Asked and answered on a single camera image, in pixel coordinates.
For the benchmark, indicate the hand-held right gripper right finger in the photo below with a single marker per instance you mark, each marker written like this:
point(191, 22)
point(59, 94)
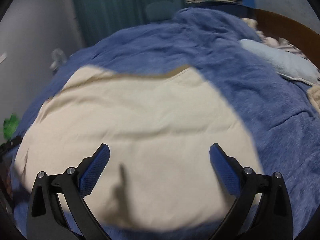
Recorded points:
point(226, 172)

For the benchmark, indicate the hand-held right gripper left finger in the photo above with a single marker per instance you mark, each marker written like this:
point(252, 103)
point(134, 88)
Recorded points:
point(93, 172)

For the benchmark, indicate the cream hooded jacket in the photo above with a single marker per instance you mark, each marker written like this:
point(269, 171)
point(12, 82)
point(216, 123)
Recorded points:
point(150, 120)

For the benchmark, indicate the green object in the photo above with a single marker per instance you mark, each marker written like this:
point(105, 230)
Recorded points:
point(10, 127)

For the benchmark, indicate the blue fleece blanket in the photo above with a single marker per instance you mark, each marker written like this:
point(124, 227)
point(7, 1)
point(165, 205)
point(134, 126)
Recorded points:
point(262, 100)

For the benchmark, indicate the beige cloth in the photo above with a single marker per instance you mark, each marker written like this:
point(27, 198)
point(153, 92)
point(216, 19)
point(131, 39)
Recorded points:
point(315, 97)

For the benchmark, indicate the light blue pillow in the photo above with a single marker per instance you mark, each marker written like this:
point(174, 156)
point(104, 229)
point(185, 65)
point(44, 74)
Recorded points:
point(280, 60)

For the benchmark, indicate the white patterned cloth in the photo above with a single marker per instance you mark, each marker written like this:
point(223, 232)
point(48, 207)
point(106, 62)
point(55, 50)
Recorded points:
point(275, 41)

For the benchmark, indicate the brown wooden headboard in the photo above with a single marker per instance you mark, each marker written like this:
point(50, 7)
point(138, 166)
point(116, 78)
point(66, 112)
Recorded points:
point(287, 27)

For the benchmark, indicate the teal curtain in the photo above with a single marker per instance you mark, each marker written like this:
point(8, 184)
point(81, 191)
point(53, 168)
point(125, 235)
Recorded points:
point(112, 5)

